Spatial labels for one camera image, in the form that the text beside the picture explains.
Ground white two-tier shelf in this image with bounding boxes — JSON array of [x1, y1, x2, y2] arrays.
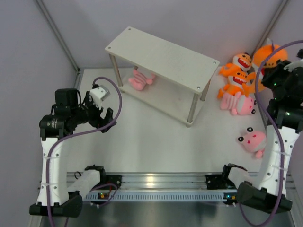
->
[[105, 26, 220, 127]]

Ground large orange shark plush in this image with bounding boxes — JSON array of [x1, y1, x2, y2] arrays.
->
[[251, 38, 289, 92]]

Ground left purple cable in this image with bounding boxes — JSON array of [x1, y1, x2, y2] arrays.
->
[[47, 76, 123, 227]]

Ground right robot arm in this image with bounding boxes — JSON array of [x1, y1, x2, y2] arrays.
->
[[221, 60, 303, 214]]

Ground pink plush under shelf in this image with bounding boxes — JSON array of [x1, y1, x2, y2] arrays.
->
[[128, 69, 156, 91]]

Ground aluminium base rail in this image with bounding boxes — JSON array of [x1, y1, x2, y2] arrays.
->
[[106, 173, 232, 190]]

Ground pink striped plush middle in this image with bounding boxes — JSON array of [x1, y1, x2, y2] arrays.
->
[[220, 92, 257, 115]]

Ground purple cable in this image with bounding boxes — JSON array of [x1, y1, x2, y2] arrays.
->
[[239, 40, 303, 226], [47, 76, 123, 227]]

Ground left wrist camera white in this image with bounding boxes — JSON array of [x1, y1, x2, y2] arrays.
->
[[89, 85, 110, 103]]

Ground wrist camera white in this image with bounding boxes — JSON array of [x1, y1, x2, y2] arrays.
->
[[284, 49, 303, 72], [89, 85, 110, 103]]

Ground pink frog plush front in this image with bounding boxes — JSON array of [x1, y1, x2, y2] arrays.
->
[[237, 127, 267, 158]]

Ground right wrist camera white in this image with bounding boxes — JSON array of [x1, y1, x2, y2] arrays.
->
[[284, 49, 303, 72]]

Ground perforated cable duct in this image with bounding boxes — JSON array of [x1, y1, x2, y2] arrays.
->
[[84, 191, 236, 202]]

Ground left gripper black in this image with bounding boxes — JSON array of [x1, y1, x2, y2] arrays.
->
[[71, 92, 116, 133]]

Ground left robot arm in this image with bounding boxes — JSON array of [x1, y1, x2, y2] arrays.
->
[[29, 85, 115, 218]]

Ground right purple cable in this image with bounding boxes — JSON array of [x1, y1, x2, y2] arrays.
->
[[239, 40, 303, 226]]

